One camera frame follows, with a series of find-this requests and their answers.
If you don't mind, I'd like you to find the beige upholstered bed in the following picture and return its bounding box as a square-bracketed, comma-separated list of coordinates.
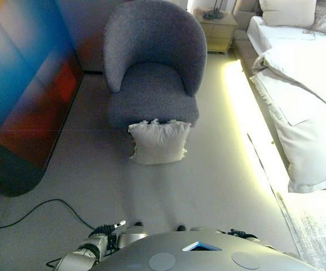
[232, 0, 326, 181]

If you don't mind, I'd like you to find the black lamp with white shade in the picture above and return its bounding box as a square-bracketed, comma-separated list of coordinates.
[203, 0, 225, 20]

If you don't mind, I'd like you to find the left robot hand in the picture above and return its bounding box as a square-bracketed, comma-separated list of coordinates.
[91, 220, 127, 237]

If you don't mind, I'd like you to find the grey textured rug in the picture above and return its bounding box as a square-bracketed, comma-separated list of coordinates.
[275, 191, 326, 271]

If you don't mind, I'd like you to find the white duvet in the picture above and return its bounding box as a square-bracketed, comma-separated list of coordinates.
[251, 42, 326, 118]

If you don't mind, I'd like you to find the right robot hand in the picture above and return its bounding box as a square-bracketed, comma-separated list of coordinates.
[226, 228, 250, 238]

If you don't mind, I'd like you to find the black floor cable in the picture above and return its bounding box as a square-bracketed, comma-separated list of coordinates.
[0, 198, 96, 230]

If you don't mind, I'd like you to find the beige wooden nightstand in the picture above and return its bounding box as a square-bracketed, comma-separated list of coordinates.
[193, 8, 239, 55]

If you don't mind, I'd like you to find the left robot leg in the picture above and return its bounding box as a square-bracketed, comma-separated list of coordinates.
[117, 221, 149, 250]

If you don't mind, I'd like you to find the grey robot torso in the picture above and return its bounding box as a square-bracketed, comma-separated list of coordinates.
[95, 231, 321, 271]

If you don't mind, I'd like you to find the white fringed cushion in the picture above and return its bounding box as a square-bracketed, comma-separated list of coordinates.
[127, 118, 192, 165]

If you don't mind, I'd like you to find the glossy dark cabinet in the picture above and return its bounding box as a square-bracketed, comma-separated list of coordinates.
[0, 0, 85, 198]

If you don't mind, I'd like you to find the grey fabric armchair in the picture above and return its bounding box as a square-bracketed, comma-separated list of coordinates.
[103, 0, 208, 131]

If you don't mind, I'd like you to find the beige pillow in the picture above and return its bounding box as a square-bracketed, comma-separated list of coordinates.
[258, 0, 318, 27]

